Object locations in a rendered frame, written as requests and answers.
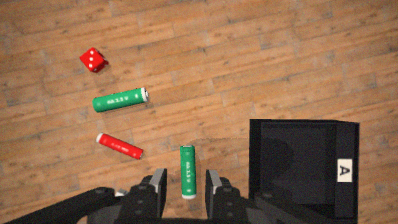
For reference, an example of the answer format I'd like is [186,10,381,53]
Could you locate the red die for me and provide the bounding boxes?
[80,47,109,73]

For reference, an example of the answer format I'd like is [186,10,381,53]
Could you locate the red battery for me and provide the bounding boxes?
[96,133,143,160]

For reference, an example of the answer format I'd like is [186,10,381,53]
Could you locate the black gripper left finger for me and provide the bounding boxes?
[3,168,167,224]

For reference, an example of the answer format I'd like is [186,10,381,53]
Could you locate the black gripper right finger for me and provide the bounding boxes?
[205,170,340,224]

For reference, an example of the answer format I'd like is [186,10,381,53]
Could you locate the green aa battery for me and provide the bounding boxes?
[180,145,197,199]
[92,87,149,113]

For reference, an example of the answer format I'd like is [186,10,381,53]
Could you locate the black rack of three bins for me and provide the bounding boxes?
[249,119,360,224]

